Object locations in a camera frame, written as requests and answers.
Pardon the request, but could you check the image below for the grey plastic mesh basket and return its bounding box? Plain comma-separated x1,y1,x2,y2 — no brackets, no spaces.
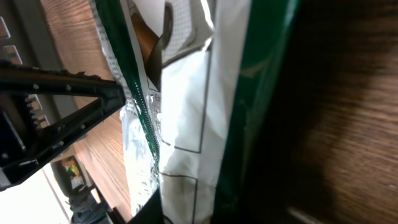
1,0,77,128

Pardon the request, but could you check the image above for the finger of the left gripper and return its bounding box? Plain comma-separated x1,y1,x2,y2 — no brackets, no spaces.
1,61,126,190

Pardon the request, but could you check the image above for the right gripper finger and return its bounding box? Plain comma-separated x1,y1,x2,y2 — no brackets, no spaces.
127,189,164,224

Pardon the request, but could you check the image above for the green 3M gloves package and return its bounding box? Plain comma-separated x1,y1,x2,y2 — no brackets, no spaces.
90,0,299,223

